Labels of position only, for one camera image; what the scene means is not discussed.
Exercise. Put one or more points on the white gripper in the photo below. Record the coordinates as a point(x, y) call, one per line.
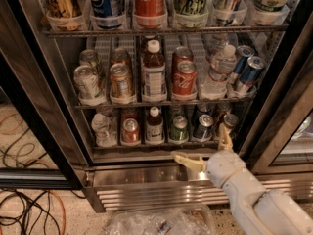
point(222, 166)

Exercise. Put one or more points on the green can bottom front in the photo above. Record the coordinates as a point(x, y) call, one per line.
point(178, 129)

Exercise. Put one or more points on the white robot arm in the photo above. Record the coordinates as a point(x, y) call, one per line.
point(257, 210)

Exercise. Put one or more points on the dark blue can bottom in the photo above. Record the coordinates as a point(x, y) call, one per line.
point(203, 127)

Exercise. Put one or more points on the gold brown can bottom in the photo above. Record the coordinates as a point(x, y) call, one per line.
point(230, 121)

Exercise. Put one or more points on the green can bottom back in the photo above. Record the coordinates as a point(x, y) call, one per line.
point(176, 110)

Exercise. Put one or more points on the brown tea bottle bottom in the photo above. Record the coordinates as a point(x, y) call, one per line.
point(154, 126)

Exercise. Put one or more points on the brown tea bottle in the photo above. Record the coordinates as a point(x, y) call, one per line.
point(154, 126)
point(153, 67)

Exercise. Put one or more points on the right glass fridge door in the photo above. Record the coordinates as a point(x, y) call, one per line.
point(285, 147)

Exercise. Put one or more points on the glass fridge door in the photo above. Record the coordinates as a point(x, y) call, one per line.
point(285, 147)
point(34, 77)

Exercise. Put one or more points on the red Coca-Cola can front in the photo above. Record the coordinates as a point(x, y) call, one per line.
point(184, 78)

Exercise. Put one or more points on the red coca-cola can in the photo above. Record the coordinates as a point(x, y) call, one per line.
point(181, 53)
point(184, 78)

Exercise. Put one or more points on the red can bottom front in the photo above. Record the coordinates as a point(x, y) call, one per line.
point(130, 131)

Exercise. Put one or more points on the blue Red Bull can front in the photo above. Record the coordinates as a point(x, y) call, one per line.
point(252, 71)

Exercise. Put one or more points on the blue red bull can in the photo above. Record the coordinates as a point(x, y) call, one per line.
point(224, 10)
point(252, 71)
point(243, 52)

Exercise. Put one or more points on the red Coca-Cola can back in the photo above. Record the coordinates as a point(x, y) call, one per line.
point(181, 53)

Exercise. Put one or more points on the blue Red Bull can back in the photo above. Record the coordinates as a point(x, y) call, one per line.
point(243, 52)

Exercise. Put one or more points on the clear water bottle bottom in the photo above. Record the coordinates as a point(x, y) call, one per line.
point(105, 136)

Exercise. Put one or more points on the clear water bottle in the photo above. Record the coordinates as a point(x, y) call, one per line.
point(105, 136)
point(221, 66)

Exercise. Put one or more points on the gold can middle front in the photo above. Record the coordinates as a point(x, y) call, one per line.
point(121, 83)

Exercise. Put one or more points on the stainless steel display fridge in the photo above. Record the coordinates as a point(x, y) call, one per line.
point(130, 179)

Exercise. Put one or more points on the gold can middle back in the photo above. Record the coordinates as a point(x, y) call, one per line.
point(120, 55)

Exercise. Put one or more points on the blue Red Bull can top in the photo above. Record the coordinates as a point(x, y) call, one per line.
point(224, 10)

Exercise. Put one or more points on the green tall can top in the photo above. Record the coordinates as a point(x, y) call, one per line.
point(190, 13)

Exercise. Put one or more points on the silver can middle front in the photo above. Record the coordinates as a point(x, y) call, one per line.
point(87, 81)

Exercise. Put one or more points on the silver can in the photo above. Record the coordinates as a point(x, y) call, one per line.
point(87, 81)
point(90, 57)

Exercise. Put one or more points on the silver can middle back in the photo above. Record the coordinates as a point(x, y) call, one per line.
point(90, 57)

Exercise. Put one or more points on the left glass fridge door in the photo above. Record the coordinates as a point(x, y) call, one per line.
point(34, 77)

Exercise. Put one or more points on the blue Pepsi can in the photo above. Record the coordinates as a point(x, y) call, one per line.
point(108, 13)

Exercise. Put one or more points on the yellow can top shelf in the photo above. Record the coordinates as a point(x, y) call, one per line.
point(66, 11)

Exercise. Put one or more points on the clear water bottle middle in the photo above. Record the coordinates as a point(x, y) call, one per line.
point(221, 66)

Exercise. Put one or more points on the clear plastic bin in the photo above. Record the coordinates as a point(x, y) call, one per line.
point(187, 219)

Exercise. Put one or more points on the brown tea bottle middle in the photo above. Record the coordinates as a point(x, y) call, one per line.
point(153, 67)

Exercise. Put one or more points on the middle wire shelf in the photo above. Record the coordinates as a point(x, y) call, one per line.
point(163, 103)

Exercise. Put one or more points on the wire shelf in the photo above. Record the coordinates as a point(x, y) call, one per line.
point(166, 31)
point(163, 103)
point(187, 145)

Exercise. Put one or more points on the bottom wire shelf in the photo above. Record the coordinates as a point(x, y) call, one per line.
point(187, 145)

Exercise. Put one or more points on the top wire shelf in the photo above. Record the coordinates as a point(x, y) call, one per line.
point(166, 31)

